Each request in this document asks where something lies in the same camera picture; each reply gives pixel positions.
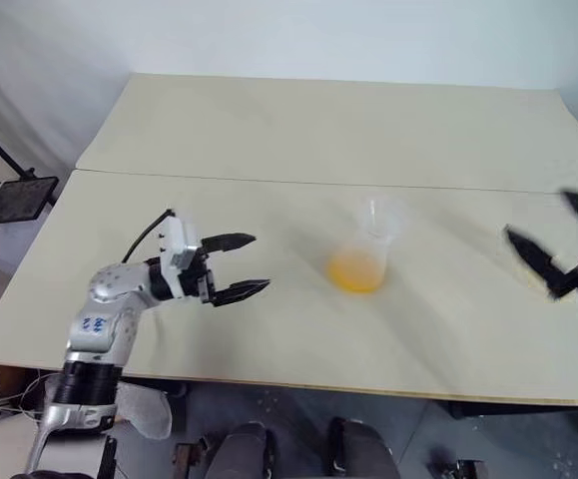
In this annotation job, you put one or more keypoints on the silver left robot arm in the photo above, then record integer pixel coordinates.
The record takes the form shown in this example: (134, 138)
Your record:
(101, 324)

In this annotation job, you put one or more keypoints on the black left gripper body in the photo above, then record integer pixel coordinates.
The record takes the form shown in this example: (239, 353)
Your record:
(198, 282)

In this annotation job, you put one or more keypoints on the small clear plastic flask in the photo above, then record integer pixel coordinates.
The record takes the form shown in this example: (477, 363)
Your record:
(358, 272)

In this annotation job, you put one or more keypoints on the dark grey rounded shape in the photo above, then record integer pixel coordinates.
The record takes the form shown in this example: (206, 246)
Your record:
(241, 451)

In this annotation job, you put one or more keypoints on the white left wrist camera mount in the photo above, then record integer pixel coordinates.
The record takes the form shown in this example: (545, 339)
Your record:
(176, 244)

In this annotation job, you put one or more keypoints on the white cloth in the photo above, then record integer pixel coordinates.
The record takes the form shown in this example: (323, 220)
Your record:
(146, 411)

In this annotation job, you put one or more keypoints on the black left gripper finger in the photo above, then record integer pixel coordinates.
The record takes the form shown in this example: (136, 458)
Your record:
(238, 292)
(228, 242)

